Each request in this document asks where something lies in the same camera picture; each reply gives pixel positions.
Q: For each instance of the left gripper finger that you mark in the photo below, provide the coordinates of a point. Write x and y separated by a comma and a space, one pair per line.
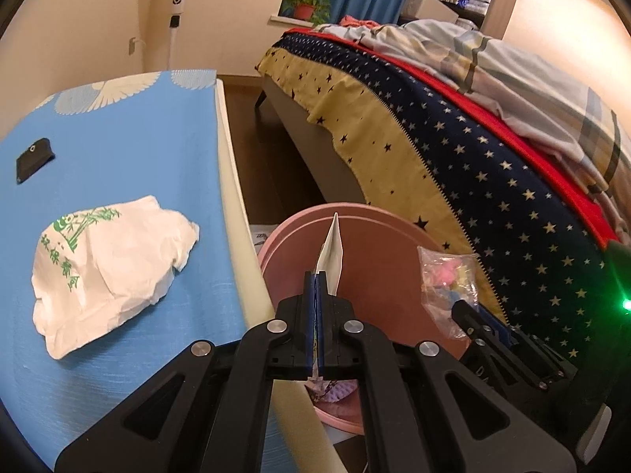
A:
319, 295
308, 298

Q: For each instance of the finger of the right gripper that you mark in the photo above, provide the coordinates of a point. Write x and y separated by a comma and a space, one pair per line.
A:
491, 320
467, 318

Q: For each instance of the white printed paper slip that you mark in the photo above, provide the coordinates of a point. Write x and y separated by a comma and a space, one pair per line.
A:
331, 259

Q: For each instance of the clear bag with candies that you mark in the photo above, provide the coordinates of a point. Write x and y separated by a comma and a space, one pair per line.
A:
445, 280

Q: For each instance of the white bag green print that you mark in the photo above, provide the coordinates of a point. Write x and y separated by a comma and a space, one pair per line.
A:
95, 269

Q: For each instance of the purple foam net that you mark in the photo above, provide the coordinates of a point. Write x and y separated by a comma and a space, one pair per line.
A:
346, 388

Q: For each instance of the pink plastic trash basin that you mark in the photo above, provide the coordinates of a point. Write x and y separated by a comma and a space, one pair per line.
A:
381, 274

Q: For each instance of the navy star bedsheet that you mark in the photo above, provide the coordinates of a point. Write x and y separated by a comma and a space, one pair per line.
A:
552, 272

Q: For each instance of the yellow star bed skirt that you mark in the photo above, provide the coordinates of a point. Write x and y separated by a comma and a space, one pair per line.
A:
432, 181

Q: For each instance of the red blanket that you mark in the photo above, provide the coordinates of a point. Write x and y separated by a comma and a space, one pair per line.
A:
405, 86

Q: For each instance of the plaid light quilt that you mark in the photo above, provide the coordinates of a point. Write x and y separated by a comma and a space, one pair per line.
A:
536, 100

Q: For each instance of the blue patterned table cover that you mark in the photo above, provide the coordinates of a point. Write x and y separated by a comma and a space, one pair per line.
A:
115, 141

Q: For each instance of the pink clothes pile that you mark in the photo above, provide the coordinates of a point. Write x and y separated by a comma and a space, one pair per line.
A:
352, 22

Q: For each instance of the potted green plant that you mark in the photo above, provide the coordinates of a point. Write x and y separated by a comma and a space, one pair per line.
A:
314, 11

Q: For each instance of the small black pouch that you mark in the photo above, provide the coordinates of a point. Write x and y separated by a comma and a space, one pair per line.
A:
33, 159

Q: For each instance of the cardboard box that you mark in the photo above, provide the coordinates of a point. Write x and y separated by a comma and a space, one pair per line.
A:
427, 9

